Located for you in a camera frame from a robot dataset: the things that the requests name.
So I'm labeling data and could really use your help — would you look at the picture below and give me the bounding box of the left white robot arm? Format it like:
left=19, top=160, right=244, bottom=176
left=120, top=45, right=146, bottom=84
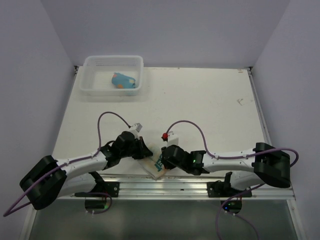
left=19, top=131, right=153, bottom=210

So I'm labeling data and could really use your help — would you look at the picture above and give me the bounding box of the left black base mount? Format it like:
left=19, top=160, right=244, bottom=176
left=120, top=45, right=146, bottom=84
left=74, top=171, right=120, bottom=198

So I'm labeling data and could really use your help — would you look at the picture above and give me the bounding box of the aluminium right side rail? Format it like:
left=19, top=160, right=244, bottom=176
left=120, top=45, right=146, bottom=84
left=247, top=66, right=283, bottom=180

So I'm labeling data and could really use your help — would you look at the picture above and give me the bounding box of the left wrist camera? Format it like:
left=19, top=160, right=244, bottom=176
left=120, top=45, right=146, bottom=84
left=129, top=123, right=143, bottom=135

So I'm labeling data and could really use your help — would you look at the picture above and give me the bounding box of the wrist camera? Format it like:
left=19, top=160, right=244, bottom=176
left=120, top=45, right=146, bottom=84
left=129, top=123, right=143, bottom=135
left=161, top=131, right=179, bottom=150

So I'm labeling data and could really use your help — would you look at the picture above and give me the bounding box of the aluminium rail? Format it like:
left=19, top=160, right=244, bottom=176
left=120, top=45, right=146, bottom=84
left=247, top=66, right=283, bottom=180
left=57, top=174, right=295, bottom=201

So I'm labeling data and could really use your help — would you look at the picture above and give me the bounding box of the aluminium front rail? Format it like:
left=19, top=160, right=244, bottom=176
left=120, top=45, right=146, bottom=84
left=57, top=174, right=295, bottom=201

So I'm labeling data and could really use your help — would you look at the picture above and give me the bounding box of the blue polka dot towel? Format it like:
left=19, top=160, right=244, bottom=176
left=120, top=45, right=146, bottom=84
left=111, top=72, right=136, bottom=89

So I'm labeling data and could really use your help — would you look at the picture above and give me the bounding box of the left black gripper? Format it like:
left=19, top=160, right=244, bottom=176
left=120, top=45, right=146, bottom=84
left=120, top=135, right=153, bottom=159

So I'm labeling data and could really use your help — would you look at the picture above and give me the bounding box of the rabbit print towel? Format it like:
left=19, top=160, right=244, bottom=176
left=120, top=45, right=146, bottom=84
left=138, top=143, right=167, bottom=180

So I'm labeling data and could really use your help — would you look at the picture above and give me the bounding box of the white plastic basket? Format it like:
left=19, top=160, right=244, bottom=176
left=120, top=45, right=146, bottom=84
left=79, top=55, right=144, bottom=97

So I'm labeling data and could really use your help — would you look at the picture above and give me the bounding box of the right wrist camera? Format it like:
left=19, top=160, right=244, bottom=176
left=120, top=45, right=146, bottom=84
left=161, top=131, right=179, bottom=150

